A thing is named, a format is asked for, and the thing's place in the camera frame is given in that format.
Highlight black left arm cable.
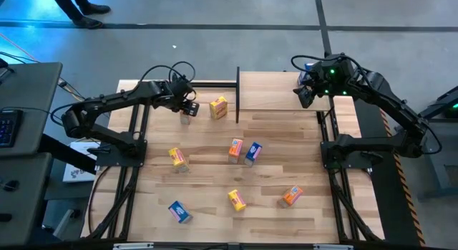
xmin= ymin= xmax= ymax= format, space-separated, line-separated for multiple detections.
xmin=138 ymin=61 xmax=197 ymax=100

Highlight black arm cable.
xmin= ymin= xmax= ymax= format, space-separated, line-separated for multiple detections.
xmin=138 ymin=61 xmax=197 ymax=100
xmin=290 ymin=53 xmax=346 ymax=74

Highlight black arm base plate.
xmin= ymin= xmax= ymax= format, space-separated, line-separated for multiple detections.
xmin=320 ymin=133 xmax=375 ymax=170
xmin=94 ymin=137 xmax=148 ymax=168

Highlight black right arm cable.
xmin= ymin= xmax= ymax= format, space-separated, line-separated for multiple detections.
xmin=290 ymin=53 xmax=346 ymax=74

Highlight yellow Corn Pops cereal box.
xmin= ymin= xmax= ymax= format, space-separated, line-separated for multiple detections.
xmin=209 ymin=95 xmax=229 ymax=121
xmin=167 ymin=146 xmax=190 ymax=174
xmin=228 ymin=188 xmax=248 ymax=213

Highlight black floor mat hazard stripes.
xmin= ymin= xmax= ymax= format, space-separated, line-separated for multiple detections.
xmin=352 ymin=95 xmax=427 ymax=247

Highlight wooden shelf black metal frame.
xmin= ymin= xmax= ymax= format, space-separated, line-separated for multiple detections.
xmin=235 ymin=66 xmax=332 ymax=125

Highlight white cardboard box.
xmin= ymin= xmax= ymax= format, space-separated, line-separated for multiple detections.
xmin=62 ymin=140 xmax=99 ymax=183

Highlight grey metal stand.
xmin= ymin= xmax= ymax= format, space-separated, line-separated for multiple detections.
xmin=416 ymin=85 xmax=458 ymax=201

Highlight black keyboard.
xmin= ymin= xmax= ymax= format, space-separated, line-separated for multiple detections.
xmin=0 ymin=109 xmax=24 ymax=149

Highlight green lit device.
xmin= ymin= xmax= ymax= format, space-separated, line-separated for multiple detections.
xmin=443 ymin=101 xmax=458 ymax=119

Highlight grey desk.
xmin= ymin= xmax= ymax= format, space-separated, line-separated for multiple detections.
xmin=0 ymin=62 xmax=64 ymax=158
xmin=0 ymin=152 xmax=54 ymax=246

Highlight floor cable bundle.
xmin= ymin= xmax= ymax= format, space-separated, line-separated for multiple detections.
xmin=57 ymin=77 xmax=112 ymax=115

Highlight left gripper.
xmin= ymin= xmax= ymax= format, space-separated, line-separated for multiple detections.
xmin=165 ymin=79 xmax=200 ymax=117

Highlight silver metal bracket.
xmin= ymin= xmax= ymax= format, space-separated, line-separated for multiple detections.
xmin=112 ymin=242 xmax=155 ymax=250
xmin=313 ymin=244 xmax=355 ymax=250

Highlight black diagonal desk beam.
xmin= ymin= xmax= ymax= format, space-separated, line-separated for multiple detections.
xmin=37 ymin=133 xmax=97 ymax=176

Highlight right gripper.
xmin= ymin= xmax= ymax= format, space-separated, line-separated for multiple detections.
xmin=293 ymin=63 xmax=332 ymax=109

